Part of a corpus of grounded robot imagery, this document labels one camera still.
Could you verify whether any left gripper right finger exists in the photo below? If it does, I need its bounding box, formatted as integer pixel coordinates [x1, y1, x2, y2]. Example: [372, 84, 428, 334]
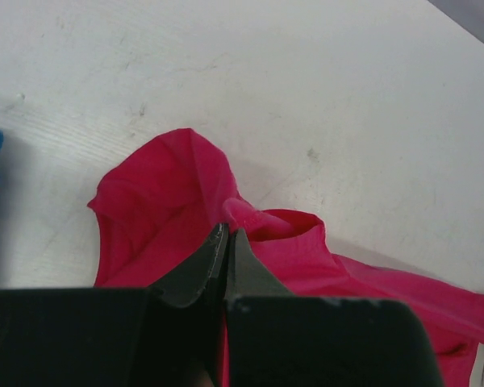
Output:
[227, 230, 443, 386]

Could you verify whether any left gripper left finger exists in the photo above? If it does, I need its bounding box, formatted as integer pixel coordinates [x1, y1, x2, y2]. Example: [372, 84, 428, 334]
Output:
[0, 224, 229, 386]

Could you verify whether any pink t shirt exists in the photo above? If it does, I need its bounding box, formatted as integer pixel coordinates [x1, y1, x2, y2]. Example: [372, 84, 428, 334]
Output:
[89, 128, 484, 386]

